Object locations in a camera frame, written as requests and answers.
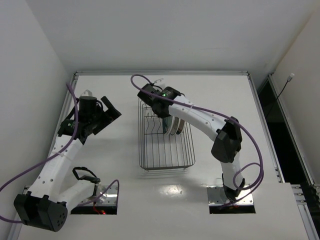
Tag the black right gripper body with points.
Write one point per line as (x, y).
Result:
(159, 110)

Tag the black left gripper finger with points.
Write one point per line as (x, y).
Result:
(111, 111)
(103, 122)

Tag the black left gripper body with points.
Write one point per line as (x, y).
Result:
(105, 116)

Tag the green red rimmed plate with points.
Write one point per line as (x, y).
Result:
(180, 127)
(168, 124)

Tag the blue patterned small plate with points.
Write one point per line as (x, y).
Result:
(167, 124)

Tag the white plate with flower motif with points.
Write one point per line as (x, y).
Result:
(175, 125)

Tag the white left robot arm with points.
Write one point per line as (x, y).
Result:
(45, 205)

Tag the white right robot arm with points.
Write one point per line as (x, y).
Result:
(176, 110)

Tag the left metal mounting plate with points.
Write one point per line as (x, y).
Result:
(108, 198)

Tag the metal mounting plate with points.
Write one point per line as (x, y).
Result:
(108, 198)
(216, 197)

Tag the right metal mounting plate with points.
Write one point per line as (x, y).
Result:
(216, 197)

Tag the metal wire dish rack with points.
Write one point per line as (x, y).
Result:
(158, 151)

